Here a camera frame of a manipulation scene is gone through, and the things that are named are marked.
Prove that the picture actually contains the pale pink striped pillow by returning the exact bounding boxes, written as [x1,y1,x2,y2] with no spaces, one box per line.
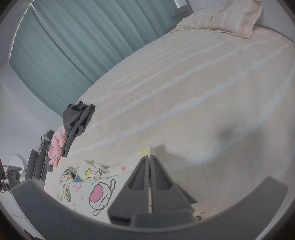
[174,0,263,39]

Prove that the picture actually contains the white printed pyjama top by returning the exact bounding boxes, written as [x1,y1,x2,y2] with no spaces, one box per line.
[57,145,208,221]

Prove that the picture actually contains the grey garment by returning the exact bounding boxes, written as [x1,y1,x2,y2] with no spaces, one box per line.
[44,149,55,172]

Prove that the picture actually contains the pink garment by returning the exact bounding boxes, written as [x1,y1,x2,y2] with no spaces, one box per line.
[48,126,68,168]

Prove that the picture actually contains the small round white table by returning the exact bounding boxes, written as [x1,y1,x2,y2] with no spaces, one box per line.
[8,153,26,172]

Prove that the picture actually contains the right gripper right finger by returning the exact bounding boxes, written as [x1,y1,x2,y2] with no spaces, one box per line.
[150,155,196,221]

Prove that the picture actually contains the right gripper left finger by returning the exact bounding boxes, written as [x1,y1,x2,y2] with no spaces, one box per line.
[107,156,150,226]

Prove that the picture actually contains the bed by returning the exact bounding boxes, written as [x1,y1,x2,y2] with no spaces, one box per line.
[44,0,295,221]

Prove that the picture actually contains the blue-green curtain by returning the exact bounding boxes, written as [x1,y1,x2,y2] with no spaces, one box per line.
[9,0,179,116]

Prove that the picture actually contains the black garment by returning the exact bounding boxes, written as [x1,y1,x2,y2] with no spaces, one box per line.
[62,103,96,157]

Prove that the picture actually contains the grey white bedside table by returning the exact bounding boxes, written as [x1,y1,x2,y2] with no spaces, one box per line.
[164,5,191,34]

